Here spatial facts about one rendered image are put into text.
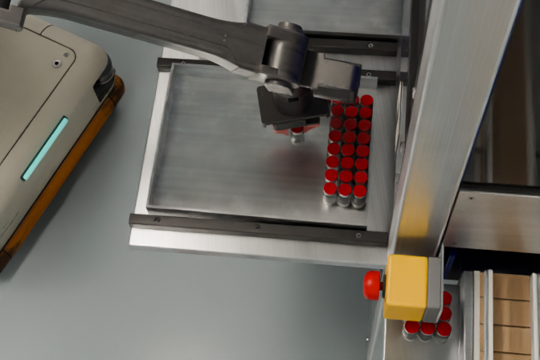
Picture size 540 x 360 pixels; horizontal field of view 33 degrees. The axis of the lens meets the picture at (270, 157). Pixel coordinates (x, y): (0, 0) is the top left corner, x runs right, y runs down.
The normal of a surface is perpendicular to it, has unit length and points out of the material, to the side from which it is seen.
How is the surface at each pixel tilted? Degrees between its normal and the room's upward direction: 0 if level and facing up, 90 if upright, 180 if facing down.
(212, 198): 0
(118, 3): 31
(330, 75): 19
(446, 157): 90
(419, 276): 0
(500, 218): 90
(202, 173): 0
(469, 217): 90
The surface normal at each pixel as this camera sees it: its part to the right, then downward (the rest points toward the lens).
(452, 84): -0.10, 0.90
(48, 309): -0.05, -0.44
